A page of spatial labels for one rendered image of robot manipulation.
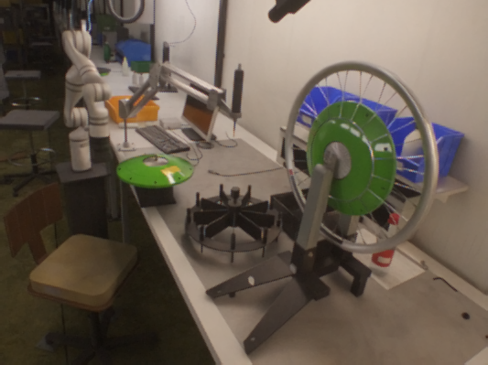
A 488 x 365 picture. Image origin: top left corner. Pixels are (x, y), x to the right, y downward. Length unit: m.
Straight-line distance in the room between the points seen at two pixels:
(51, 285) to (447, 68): 1.74
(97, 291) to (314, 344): 0.92
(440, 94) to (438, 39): 0.20
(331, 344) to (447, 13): 1.16
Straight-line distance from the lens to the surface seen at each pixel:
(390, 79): 0.89
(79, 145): 1.98
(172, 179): 1.42
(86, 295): 1.62
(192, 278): 1.19
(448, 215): 1.52
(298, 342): 1.05
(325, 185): 0.96
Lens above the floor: 1.70
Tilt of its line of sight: 23 degrees down
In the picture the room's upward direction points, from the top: 6 degrees clockwise
